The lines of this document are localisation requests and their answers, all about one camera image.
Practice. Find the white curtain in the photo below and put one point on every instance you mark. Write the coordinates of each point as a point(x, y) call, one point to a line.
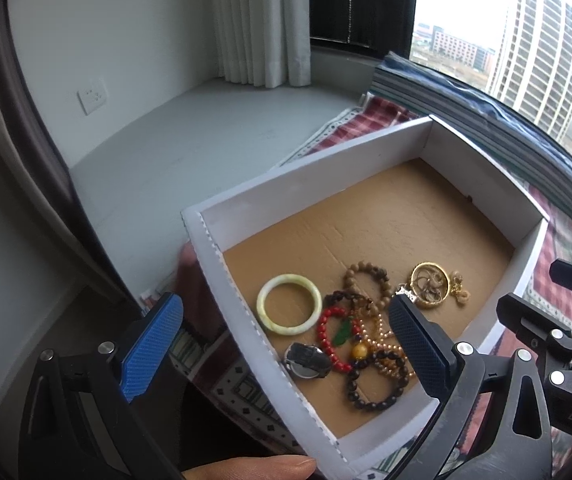
point(261, 20)

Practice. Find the green jade pendant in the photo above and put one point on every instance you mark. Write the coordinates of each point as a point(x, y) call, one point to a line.
point(343, 334)

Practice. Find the pale green jade bangle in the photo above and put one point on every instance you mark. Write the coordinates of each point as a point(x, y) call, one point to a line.
point(262, 305)

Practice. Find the yellow amber bead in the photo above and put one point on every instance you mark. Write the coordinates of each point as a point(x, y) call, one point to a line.
point(359, 351)

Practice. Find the plaid patchwork blanket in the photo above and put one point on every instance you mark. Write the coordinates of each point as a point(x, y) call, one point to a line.
point(246, 387)

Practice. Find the black wristwatch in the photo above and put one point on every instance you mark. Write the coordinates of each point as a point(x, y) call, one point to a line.
point(308, 360)

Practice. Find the white wall socket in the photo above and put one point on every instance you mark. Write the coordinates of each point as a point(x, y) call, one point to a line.
point(92, 95)

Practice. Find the black roller blind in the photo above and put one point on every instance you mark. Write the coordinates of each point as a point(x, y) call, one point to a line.
point(361, 0)

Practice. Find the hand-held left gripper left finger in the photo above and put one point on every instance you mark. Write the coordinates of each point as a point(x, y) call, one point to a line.
point(151, 345)

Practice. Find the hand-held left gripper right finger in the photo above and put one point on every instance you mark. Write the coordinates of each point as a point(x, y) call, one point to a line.
point(416, 345)

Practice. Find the window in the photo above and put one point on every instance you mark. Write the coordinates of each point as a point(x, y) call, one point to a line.
point(516, 60)

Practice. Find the dark curtain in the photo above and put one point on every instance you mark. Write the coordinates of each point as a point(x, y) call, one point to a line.
point(31, 135)

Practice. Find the white cardboard box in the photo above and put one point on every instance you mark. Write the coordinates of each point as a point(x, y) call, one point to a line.
point(366, 210)

